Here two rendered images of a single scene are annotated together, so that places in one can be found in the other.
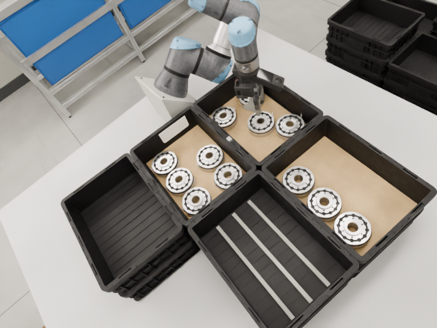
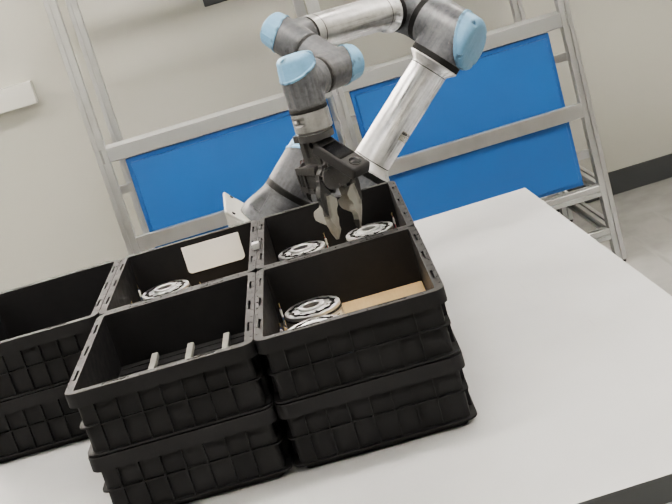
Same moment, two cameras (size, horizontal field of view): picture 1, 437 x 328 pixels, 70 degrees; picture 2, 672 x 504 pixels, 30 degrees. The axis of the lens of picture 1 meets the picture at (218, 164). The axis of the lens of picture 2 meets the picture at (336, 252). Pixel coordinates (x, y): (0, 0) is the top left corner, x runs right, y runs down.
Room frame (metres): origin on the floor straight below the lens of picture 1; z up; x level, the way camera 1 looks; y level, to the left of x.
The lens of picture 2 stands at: (-1.53, -0.94, 1.52)
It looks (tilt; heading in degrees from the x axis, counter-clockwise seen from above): 15 degrees down; 18
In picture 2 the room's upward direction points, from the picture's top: 16 degrees counter-clockwise
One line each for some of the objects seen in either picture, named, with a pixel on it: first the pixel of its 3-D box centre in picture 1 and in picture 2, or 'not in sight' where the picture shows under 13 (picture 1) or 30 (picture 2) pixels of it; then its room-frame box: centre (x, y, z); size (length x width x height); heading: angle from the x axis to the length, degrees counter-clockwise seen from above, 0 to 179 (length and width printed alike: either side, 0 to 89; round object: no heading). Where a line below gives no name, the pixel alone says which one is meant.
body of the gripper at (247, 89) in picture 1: (248, 79); (321, 161); (0.76, -0.21, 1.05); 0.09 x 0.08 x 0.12; 56
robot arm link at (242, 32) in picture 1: (243, 39); (302, 81); (0.76, -0.22, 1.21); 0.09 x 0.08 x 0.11; 151
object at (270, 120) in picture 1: (261, 122); not in sight; (0.72, -0.21, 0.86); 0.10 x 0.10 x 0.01
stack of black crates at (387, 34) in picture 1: (367, 50); not in sight; (1.26, -1.10, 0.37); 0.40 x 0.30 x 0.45; 21
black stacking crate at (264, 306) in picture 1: (267, 250); (179, 362); (0.27, -0.03, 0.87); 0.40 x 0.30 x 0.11; 17
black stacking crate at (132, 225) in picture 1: (125, 220); (48, 334); (0.56, 0.38, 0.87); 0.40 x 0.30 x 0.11; 17
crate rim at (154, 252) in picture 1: (118, 215); (39, 310); (0.56, 0.38, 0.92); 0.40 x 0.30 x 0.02; 17
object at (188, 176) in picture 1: (179, 179); not in sight; (0.63, 0.15, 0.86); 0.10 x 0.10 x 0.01
